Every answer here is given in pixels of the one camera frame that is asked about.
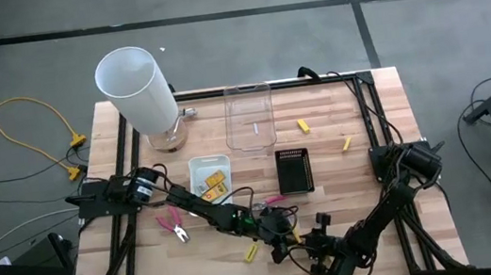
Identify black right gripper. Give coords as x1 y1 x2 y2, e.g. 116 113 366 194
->
294 210 348 275

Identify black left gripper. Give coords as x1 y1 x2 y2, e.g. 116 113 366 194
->
253 203 308 267

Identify pink-handled pliers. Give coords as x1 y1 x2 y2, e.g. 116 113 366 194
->
154 202 192 248
253 193 290 213

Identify black slotted plastic basket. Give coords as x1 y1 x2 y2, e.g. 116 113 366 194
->
273 145 317 198

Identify white plastic bin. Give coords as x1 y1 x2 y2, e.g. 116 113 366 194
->
186 152 237 211

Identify clear plastic bin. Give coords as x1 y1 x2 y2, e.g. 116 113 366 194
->
218 80 280 156

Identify white cylinder shade table lamp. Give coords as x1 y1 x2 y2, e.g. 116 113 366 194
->
90 38 203 162

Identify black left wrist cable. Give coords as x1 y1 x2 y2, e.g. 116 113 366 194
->
215 184 259 218

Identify black power cable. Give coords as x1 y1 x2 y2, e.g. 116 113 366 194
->
295 54 407 161

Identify yellow extension cord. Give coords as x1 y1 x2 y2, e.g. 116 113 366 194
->
0 67 95 210

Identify grey floor cable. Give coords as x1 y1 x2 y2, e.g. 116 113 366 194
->
0 206 86 261

